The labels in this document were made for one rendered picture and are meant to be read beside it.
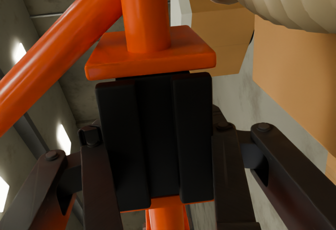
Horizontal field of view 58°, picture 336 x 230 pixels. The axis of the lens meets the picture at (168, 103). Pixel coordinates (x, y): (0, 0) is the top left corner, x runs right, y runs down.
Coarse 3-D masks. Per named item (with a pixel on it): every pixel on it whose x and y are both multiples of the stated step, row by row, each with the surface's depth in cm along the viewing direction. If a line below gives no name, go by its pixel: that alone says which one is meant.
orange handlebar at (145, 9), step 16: (128, 0) 13; (144, 0) 13; (160, 0) 14; (128, 16) 14; (144, 16) 13; (160, 16) 14; (128, 32) 14; (144, 32) 14; (160, 32) 14; (128, 48) 15; (144, 48) 14; (160, 48) 14; (160, 208) 18; (176, 208) 18; (144, 224) 22; (160, 224) 18; (176, 224) 19
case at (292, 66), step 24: (264, 24) 33; (264, 48) 33; (288, 48) 28; (312, 48) 24; (264, 72) 34; (288, 72) 28; (312, 72) 24; (288, 96) 29; (312, 96) 24; (312, 120) 25
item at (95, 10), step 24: (96, 0) 15; (120, 0) 15; (72, 24) 15; (96, 24) 15; (48, 48) 16; (72, 48) 16; (24, 72) 16; (48, 72) 16; (0, 96) 16; (24, 96) 17; (0, 120) 17
